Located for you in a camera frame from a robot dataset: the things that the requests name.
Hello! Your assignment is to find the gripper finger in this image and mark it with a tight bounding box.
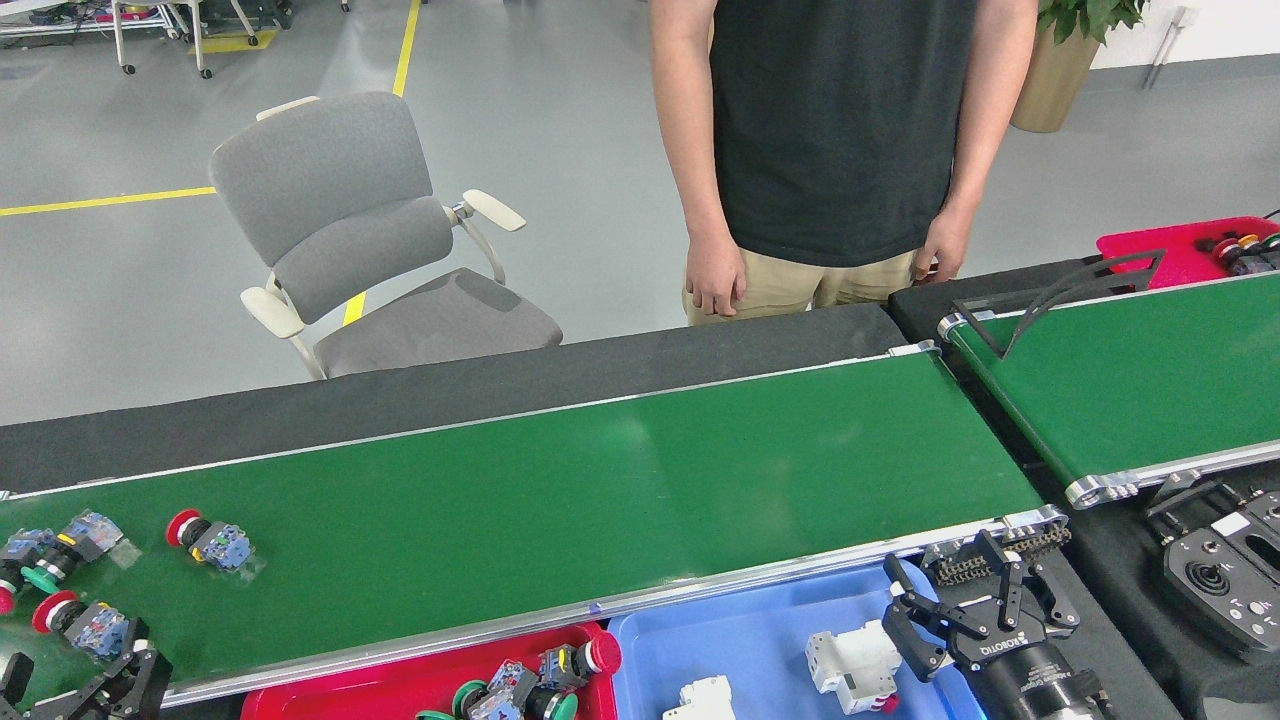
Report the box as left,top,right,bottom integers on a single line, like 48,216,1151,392
973,530,1083,641
0,650,37,720
40,645,174,720
882,553,987,681

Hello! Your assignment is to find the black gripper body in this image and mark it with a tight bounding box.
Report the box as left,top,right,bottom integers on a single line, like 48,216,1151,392
950,622,1103,720

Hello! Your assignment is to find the white circuit breaker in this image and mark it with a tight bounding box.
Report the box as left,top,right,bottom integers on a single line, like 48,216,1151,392
662,675,738,720
805,620,906,716

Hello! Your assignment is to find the blue plastic tray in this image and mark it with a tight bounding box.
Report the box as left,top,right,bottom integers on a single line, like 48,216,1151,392
607,560,991,720

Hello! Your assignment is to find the red plastic tray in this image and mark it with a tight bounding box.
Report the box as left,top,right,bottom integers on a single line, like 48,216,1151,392
1095,215,1280,291
240,622,621,720

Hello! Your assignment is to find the short green conveyor belt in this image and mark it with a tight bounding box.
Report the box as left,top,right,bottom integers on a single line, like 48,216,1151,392
937,270,1280,511

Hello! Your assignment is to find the long green conveyor belt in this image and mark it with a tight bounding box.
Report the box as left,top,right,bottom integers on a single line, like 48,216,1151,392
0,340,1071,711

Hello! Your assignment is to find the person's left hand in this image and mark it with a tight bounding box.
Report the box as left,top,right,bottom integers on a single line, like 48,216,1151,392
911,203,978,286

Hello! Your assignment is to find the person's right hand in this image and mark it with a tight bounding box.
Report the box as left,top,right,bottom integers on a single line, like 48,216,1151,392
683,228,749,319

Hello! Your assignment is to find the black joystick controller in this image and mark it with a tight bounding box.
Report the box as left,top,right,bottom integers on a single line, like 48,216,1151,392
1162,490,1280,663

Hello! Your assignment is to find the potted green plant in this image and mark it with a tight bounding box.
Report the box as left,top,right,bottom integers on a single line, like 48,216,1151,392
1010,0,1149,134

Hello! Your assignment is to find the person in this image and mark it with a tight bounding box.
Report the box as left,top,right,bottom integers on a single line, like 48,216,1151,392
648,0,1041,326

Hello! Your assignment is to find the grey office chair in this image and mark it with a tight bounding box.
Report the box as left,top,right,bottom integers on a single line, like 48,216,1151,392
208,92,564,382

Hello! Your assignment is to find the white wheeled stand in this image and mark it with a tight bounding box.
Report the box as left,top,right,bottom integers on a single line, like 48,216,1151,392
185,0,261,79

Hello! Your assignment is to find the white wheeled shelf cart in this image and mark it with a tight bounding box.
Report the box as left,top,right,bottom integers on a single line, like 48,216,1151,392
0,0,191,76

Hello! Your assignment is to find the conveyor drive chain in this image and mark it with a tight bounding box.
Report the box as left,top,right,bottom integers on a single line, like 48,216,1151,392
935,525,1061,586

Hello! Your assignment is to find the black angled guide bracket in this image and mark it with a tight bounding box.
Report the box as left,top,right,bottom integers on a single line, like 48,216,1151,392
955,250,1167,359

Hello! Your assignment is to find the white wall pipe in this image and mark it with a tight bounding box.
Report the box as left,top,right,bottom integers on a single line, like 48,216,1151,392
1145,5,1198,91

